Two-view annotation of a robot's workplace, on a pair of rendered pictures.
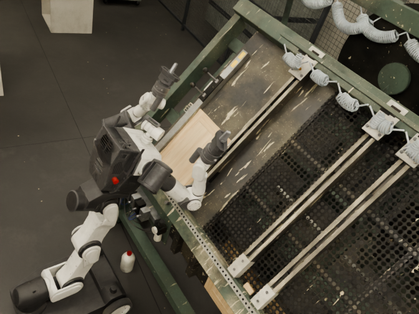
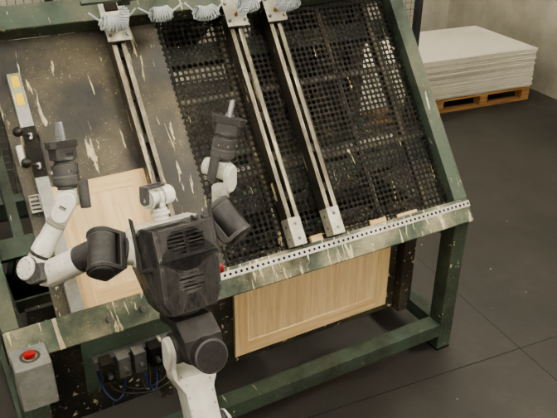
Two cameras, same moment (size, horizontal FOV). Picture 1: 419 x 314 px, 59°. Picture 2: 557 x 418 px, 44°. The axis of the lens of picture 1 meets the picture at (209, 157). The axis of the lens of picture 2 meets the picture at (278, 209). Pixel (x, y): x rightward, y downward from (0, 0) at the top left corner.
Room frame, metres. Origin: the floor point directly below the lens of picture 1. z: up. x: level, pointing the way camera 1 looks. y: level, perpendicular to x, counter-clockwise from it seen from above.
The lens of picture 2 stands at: (0.48, 2.13, 2.48)
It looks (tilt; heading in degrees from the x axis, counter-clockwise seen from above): 29 degrees down; 288
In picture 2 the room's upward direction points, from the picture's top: straight up
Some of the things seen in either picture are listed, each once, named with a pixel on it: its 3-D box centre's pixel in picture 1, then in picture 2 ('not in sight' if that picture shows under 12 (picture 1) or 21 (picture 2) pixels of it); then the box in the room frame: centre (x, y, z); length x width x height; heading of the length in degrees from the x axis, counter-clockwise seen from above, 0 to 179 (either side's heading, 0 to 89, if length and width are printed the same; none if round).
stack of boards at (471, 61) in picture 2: not in sight; (407, 74); (1.38, -4.96, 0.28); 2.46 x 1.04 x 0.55; 42
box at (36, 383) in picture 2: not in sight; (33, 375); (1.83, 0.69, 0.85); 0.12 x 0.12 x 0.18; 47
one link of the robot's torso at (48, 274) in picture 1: (62, 280); not in sight; (1.16, 0.63, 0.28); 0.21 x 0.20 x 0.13; 138
